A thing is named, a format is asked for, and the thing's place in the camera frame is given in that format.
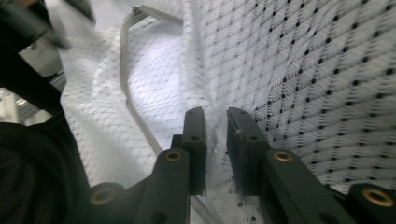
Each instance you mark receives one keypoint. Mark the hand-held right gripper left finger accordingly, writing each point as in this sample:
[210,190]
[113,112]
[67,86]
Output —
[197,168]

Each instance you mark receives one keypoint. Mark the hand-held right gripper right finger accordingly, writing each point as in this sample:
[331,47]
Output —
[247,168]

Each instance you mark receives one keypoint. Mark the white mesh laundry bag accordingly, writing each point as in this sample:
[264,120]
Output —
[311,77]

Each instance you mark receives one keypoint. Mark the dark clothing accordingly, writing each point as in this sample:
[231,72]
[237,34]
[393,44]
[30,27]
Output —
[31,171]

